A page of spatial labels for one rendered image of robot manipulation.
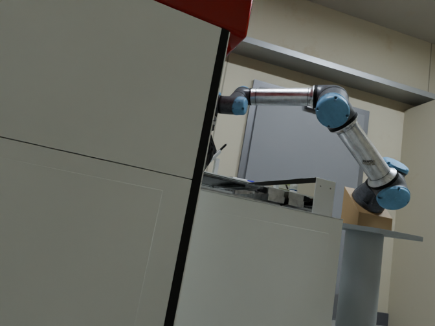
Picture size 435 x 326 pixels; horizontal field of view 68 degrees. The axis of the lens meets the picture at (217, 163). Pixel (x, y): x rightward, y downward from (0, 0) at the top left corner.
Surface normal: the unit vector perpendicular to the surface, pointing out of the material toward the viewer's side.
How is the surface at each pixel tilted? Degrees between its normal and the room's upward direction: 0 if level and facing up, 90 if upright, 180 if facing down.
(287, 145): 90
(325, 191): 90
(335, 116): 124
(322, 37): 90
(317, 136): 90
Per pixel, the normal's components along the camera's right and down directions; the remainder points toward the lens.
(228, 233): 0.37, -0.09
